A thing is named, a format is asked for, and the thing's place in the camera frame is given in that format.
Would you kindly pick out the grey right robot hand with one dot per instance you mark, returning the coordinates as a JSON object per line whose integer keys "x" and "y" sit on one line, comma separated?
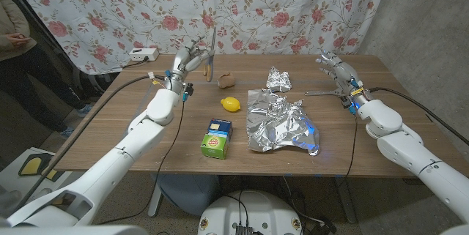
{"x": 344, "y": 77}

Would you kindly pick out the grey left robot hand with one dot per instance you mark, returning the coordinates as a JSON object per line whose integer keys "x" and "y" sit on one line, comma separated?
{"x": 183, "y": 63}

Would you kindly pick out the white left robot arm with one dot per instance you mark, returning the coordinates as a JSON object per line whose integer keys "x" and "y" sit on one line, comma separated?
{"x": 139, "y": 140}

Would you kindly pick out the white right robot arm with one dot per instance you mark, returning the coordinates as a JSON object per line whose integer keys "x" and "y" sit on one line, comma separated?
{"x": 410, "y": 147}

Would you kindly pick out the small crumpled aluminum foil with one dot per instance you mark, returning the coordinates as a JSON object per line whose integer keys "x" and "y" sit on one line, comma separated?
{"x": 278, "y": 79}

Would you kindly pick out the large aluminum foil sheet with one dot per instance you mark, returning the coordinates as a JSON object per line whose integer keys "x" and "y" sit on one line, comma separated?
{"x": 278, "y": 125}

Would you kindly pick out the green blue sponge package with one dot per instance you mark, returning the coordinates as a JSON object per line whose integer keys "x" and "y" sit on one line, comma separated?
{"x": 215, "y": 141}

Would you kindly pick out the silver metal tool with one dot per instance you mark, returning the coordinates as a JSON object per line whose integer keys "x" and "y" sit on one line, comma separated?
{"x": 318, "y": 93}

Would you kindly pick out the white power strip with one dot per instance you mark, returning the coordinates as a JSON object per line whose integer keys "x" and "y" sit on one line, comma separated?
{"x": 143, "y": 54}

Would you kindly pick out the brown potato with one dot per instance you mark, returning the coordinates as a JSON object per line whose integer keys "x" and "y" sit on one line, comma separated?
{"x": 226, "y": 80}

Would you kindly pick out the yellow lemon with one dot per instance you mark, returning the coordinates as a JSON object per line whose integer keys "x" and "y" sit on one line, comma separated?
{"x": 231, "y": 104}

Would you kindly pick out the floral backdrop cloth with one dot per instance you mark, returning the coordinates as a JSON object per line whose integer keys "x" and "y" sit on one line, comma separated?
{"x": 256, "y": 8}

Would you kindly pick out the grey blue stool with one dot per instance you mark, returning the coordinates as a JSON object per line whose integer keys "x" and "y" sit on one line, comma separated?
{"x": 187, "y": 191}

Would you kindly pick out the person in beige jacket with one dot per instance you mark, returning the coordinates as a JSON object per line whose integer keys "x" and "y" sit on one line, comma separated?
{"x": 33, "y": 77}

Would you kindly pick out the black power adapter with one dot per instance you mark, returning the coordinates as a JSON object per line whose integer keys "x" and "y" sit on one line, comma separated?
{"x": 324, "y": 228}

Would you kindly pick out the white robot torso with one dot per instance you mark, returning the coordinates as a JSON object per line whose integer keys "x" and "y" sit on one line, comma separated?
{"x": 253, "y": 209}

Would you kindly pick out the yellow black floor mat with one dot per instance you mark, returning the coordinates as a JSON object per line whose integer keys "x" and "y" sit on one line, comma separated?
{"x": 31, "y": 165}

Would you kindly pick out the white robot body panel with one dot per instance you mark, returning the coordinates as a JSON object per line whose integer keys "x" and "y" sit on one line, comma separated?
{"x": 73, "y": 230}

